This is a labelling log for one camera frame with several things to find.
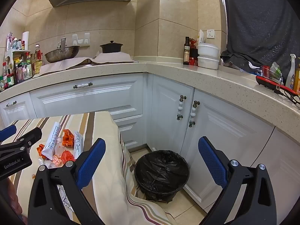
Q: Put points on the black lidded pot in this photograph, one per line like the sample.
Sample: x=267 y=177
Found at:
x=111 y=48

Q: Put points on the striped tablecloth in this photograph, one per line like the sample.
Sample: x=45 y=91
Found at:
x=110 y=168

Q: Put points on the clear plastic wrapper red print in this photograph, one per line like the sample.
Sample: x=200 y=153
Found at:
x=55 y=160

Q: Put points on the narrow white cabinet door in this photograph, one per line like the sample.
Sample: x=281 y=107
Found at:
x=164 y=112

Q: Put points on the white spray bottle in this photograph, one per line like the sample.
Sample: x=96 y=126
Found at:
x=290 y=75

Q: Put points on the white lidded container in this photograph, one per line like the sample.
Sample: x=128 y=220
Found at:
x=208 y=63
x=208 y=50

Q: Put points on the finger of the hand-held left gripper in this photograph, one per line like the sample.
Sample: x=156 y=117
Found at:
x=25 y=138
x=7 y=132

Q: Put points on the white printed sachet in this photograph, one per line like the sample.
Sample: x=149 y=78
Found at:
x=52 y=140
x=78 y=145

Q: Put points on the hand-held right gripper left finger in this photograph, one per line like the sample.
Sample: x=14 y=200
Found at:
x=91 y=161

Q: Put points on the plain white cabinet door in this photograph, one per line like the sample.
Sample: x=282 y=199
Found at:
x=286 y=154

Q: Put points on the white paper bag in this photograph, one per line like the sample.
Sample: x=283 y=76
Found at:
x=201 y=36

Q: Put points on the white wall socket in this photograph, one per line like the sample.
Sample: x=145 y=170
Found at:
x=210 y=34

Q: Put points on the wide white cabinet front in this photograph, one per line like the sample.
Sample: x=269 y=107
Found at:
x=89 y=98

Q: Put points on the yellow bottle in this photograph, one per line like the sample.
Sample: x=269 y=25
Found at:
x=297 y=77

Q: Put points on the red box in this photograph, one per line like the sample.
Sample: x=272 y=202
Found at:
x=193 y=57

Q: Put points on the beige stove cover cloth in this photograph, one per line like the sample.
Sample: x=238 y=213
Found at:
x=110 y=57

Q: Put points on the dark grey cloth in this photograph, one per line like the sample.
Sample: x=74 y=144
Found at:
x=257 y=16

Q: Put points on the dark oil bottle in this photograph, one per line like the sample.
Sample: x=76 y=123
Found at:
x=186 y=54

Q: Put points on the steel wok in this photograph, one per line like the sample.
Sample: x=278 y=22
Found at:
x=63 y=55

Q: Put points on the black bag lined trash bin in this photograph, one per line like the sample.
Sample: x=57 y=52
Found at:
x=161 y=173

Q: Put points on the group of condiment bottles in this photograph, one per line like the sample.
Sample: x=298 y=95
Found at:
x=21 y=68

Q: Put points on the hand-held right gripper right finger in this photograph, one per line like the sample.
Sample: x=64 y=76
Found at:
x=212 y=161

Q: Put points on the person's left forearm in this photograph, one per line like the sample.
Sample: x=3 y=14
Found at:
x=15 y=199

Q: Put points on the small white cabinet front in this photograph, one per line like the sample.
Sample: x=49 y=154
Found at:
x=16 y=114

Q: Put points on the paper towel roll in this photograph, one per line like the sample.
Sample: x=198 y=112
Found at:
x=25 y=39

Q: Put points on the green packets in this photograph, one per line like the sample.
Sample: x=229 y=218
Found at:
x=276 y=72

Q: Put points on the white wall hook rack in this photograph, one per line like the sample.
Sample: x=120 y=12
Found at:
x=80 y=39

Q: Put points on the red flat appliance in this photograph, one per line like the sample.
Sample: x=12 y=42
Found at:
x=267 y=81

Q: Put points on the large white cabinet door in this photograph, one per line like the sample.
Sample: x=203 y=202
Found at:
x=222 y=126

